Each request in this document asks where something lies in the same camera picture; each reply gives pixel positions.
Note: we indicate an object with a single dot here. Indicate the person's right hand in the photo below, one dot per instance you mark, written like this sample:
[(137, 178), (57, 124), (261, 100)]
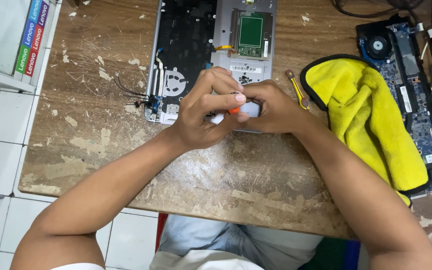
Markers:
[(279, 110)]

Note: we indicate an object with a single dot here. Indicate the person's left hand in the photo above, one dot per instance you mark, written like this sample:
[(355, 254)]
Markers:
[(197, 112)]

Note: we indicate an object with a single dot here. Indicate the person's right fingers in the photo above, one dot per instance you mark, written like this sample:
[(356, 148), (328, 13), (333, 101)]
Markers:
[(255, 92)]

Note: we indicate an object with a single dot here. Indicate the orange black small screwdriver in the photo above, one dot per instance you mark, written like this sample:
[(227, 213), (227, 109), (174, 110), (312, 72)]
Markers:
[(234, 110)]

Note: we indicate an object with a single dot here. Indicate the small pile of black screws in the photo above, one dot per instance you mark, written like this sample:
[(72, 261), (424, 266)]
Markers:
[(245, 79)]

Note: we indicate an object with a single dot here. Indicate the green touchpad circuit board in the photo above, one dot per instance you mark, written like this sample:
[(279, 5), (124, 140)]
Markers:
[(251, 32)]

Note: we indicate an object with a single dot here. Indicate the silver open laptop chassis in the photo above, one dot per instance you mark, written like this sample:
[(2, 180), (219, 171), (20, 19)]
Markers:
[(189, 41)]

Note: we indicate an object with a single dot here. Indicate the yellow black-edged microfibre cloth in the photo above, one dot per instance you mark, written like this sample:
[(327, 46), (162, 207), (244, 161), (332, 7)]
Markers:
[(369, 116)]

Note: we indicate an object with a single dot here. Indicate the person's light blue jeans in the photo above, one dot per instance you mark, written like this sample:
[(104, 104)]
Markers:
[(238, 240)]

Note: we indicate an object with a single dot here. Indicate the blue laptop motherboard with fan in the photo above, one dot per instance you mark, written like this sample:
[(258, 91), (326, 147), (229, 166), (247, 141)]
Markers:
[(407, 75)]

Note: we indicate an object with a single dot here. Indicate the person's white shirt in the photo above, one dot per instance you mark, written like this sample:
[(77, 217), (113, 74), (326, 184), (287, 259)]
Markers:
[(201, 261)]

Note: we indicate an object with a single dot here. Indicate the white display case with stickers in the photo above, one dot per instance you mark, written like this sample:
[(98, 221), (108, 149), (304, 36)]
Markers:
[(9, 37)]

